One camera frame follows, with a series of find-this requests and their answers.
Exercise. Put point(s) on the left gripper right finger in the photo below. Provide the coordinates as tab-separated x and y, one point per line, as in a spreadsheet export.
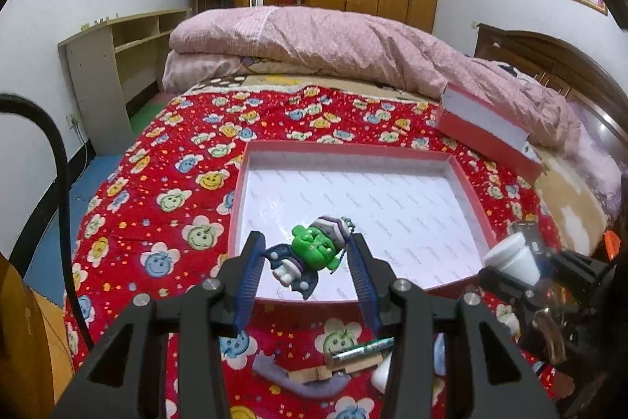
486	375

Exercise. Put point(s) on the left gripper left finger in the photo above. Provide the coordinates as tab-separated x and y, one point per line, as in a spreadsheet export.
124	376

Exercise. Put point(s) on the blue correction tape dispenser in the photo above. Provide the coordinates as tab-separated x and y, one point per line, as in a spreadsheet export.
439	355

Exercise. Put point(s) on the white plastic jar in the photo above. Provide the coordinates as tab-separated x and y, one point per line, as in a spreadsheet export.
513	257

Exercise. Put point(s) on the white earbuds case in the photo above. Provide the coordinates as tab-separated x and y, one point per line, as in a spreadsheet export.
381	375

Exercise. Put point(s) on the grey curved plastic piece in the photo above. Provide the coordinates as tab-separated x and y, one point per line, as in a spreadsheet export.
316	383

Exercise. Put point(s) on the wooden block piece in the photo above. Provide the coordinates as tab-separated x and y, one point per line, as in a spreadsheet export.
338	369

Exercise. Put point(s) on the green monster keychain figure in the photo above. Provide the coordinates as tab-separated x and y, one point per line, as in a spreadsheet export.
319	246

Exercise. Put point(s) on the red shallow box tray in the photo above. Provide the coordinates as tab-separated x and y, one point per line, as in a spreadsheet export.
415	209

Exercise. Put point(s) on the red smiley flower blanket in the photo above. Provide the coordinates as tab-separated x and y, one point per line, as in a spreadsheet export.
160	222

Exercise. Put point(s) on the red box lid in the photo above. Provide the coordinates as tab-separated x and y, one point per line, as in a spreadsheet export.
487	130

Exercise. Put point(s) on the dark wooden headboard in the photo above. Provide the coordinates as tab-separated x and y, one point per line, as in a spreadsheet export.
565	69

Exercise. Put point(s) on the beige wooden shelf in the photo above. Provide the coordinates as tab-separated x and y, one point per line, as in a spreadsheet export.
115	67

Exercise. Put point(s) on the pink quilt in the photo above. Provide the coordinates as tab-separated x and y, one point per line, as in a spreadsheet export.
214	44

